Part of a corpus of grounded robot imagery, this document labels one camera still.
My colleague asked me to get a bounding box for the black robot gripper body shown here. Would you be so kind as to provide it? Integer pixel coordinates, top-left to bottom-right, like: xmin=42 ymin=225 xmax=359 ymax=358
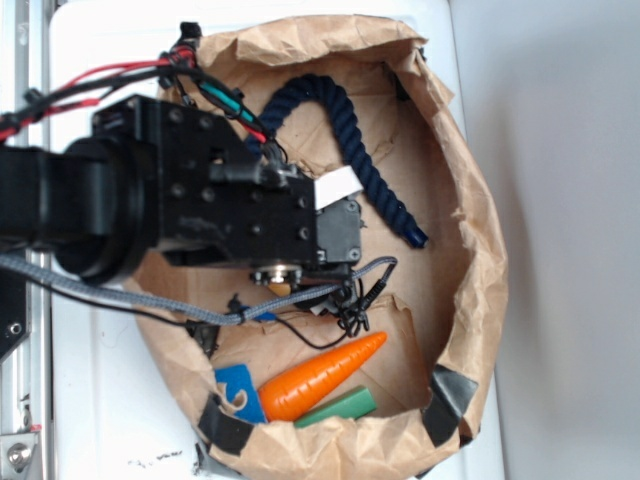
xmin=92 ymin=95 xmax=362 ymax=286

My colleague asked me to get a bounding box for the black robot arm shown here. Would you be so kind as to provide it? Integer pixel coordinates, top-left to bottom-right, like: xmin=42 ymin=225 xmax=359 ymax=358
xmin=1 ymin=95 xmax=362 ymax=285

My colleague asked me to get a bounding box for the blue sponge block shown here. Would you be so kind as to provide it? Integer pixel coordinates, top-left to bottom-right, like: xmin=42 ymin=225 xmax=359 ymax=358
xmin=214 ymin=364 xmax=267 ymax=424

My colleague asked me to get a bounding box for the green sponge block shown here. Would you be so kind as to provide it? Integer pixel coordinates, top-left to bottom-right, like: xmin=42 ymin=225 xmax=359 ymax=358
xmin=294 ymin=386 xmax=377 ymax=428

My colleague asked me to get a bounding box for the orange plastic carrot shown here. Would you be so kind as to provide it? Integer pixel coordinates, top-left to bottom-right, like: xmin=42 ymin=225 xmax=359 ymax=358
xmin=258 ymin=332 xmax=388 ymax=422

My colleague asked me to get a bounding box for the black mounting plate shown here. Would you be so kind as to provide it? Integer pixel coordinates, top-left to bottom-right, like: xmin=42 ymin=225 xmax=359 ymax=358
xmin=0 ymin=271 xmax=29 ymax=361

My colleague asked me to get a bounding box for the brown paper bag tray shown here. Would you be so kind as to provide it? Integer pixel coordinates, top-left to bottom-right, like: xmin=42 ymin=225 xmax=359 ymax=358
xmin=138 ymin=15 xmax=508 ymax=479

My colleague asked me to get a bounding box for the grey braided cable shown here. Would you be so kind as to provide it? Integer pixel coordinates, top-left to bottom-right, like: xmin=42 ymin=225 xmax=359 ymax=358
xmin=0 ymin=255 xmax=399 ymax=327

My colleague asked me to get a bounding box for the red and black wire bundle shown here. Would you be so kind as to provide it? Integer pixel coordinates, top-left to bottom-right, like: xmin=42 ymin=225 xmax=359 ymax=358
xmin=0 ymin=34 xmax=291 ymax=166

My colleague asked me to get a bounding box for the dark blue rope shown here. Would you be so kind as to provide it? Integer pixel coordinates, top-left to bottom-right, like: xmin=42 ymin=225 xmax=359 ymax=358
xmin=244 ymin=73 xmax=430 ymax=249

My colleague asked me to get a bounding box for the aluminium frame rail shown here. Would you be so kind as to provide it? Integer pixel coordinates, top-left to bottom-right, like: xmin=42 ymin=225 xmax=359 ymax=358
xmin=1 ymin=1 xmax=55 ymax=479

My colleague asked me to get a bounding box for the metal corner bracket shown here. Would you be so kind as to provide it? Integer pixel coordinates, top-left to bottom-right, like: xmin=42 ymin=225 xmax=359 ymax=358
xmin=1 ymin=432 xmax=40 ymax=479

